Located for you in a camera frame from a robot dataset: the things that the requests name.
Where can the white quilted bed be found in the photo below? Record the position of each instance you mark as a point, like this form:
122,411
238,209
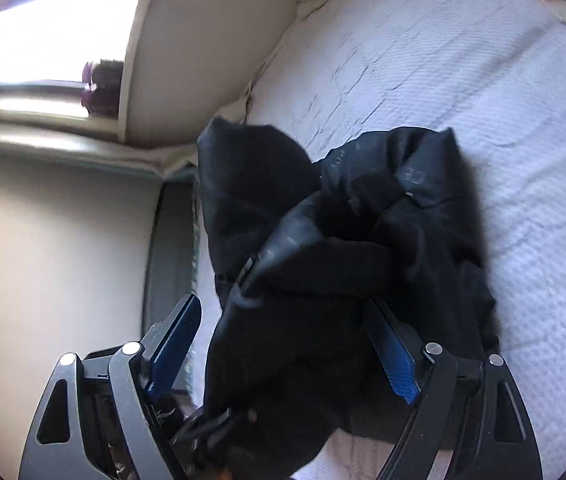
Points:
463,60

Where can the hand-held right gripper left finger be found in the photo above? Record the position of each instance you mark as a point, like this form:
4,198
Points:
178,340

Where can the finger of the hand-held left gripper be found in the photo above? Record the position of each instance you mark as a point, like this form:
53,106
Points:
213,425

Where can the bright window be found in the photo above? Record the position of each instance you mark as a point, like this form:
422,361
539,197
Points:
53,45

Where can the dark grey bed frame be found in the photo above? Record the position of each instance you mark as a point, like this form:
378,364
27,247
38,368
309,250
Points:
168,260

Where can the beige padded headboard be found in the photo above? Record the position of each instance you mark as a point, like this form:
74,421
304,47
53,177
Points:
188,60

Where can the purple decorative object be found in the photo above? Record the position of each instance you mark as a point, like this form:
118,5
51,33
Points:
103,87

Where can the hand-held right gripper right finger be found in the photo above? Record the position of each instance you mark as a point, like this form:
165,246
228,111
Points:
398,360

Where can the black printed jacket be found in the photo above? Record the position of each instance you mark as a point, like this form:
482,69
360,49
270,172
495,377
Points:
313,285

